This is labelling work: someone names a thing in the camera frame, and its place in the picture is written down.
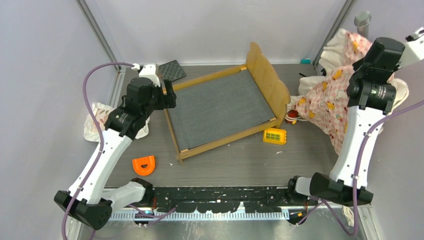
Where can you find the wooden pet bed frame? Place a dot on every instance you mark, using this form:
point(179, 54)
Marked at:
point(218, 108)

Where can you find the yellow toy window block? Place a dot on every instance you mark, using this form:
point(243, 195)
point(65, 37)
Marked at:
point(275, 136)

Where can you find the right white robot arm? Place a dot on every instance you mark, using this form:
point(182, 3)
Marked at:
point(350, 104)

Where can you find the orange plastic arch piece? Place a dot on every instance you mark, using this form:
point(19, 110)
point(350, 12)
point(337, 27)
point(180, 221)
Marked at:
point(144, 166)

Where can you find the grey microphone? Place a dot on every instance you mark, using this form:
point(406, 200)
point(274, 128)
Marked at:
point(362, 21)

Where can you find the teal small block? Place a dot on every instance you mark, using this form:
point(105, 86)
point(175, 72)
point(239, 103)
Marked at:
point(305, 61)

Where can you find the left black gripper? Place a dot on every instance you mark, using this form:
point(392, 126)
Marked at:
point(168, 100)

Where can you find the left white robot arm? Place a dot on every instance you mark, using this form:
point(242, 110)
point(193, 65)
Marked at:
point(85, 200)

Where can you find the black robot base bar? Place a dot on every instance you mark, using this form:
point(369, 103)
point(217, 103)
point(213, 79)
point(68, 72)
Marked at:
point(223, 203)

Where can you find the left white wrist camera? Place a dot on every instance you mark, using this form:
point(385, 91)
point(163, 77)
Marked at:
point(150, 71)

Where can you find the pink checkered duck blanket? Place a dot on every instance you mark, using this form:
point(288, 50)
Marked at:
point(323, 100)

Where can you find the red green toy car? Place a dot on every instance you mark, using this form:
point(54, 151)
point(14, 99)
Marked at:
point(292, 117)

